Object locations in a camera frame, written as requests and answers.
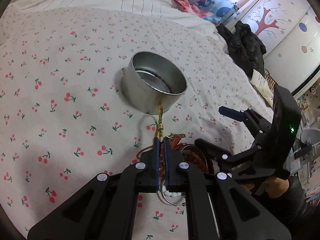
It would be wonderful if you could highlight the silver bangle bracelet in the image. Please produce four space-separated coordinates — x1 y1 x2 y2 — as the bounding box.
158 189 187 207

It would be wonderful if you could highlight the gold chain necklace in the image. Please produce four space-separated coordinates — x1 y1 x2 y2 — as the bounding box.
154 93 168 142

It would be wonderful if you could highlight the right hand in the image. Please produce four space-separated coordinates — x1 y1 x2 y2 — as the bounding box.
245 176 290 199

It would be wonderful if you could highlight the black jacket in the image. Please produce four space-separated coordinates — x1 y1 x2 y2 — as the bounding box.
217 21 266 79

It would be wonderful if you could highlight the round silver metal tin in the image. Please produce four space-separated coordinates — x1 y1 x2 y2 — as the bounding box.
120 51 188 115

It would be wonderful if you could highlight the cherry print bed sheet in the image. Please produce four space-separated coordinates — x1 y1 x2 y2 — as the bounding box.
1 7 273 236

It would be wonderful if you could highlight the white wardrobe tree decal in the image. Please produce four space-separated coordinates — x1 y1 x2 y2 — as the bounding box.
241 0 319 95

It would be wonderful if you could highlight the pink cloth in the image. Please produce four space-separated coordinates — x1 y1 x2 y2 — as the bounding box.
174 0 214 18

